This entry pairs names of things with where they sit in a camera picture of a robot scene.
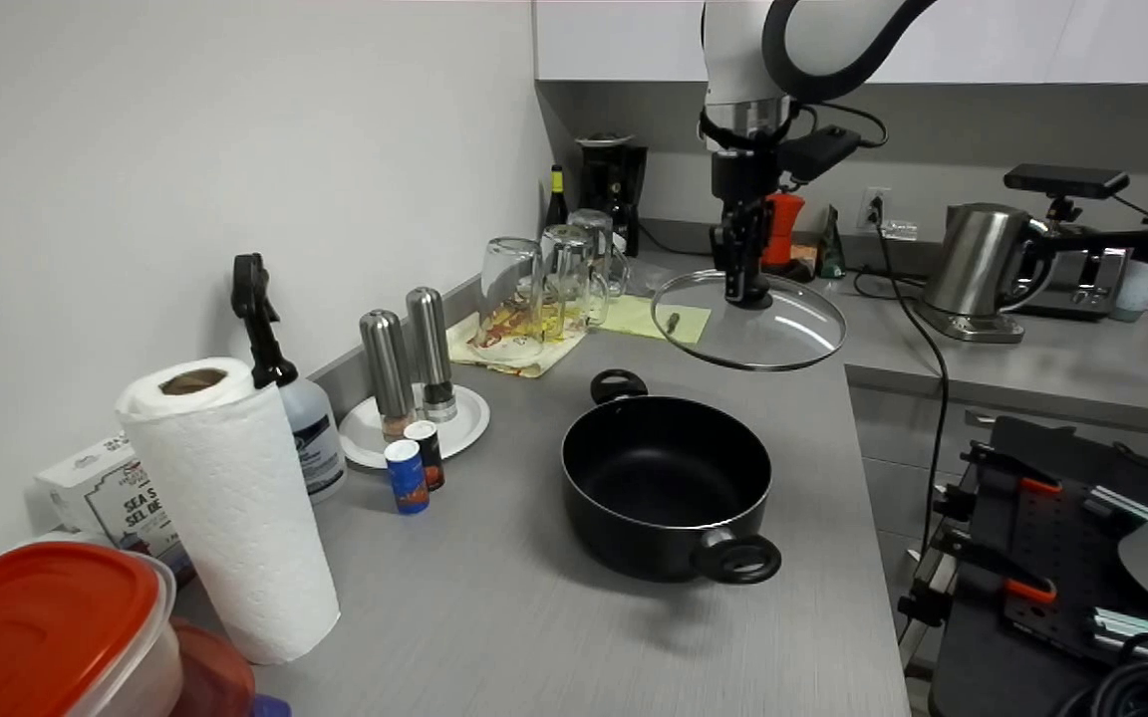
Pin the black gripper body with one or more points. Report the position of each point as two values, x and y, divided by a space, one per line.
737 194

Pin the glass lid with black knob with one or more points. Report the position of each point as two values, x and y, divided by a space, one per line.
794 332

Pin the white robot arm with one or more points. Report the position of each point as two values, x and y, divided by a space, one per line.
820 41

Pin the plastic container with red lid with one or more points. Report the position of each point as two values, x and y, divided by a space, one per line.
42 631

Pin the orange bottle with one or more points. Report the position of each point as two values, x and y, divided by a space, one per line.
781 226

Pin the small clear soap bottle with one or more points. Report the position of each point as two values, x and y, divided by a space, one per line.
836 248

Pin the pale yellow paper note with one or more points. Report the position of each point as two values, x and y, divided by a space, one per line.
655 322

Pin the black coffee maker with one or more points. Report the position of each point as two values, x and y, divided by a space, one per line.
611 185

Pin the clear drinking glass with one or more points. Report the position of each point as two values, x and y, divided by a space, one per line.
598 243
568 259
510 271

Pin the dark glass bottle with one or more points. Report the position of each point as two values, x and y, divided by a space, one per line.
554 199

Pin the steel electric kettle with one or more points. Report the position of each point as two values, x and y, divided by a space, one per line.
976 263

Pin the patterned yellow dish cloth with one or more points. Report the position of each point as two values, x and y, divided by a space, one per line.
514 343

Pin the white upper cabinet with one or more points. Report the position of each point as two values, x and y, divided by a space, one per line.
996 41

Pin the white round plate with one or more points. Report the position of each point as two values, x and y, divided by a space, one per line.
461 421

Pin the tall steel grinder mill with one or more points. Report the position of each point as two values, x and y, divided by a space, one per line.
433 343

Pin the silver toaster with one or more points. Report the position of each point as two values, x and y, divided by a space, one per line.
1089 282

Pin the spice bottle with red label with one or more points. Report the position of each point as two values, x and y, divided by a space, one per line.
433 454

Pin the short steel grinder mill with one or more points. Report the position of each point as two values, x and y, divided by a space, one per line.
382 365

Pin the white mug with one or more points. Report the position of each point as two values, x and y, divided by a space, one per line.
1138 288

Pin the spice bottle with blue label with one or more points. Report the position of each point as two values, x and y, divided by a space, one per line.
408 481

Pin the black equipment cart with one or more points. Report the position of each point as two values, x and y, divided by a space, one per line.
1052 559

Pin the spray bottle with black trigger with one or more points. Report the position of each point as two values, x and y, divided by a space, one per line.
317 438

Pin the white paper towel roll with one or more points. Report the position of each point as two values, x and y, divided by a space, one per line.
242 519

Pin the small red plastic container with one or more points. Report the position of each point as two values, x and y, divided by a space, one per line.
216 672

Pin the white salt box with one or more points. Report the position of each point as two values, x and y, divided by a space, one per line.
97 503

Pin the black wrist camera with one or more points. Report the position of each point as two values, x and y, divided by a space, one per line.
820 150

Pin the black camera on stand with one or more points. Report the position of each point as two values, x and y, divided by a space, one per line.
1067 181

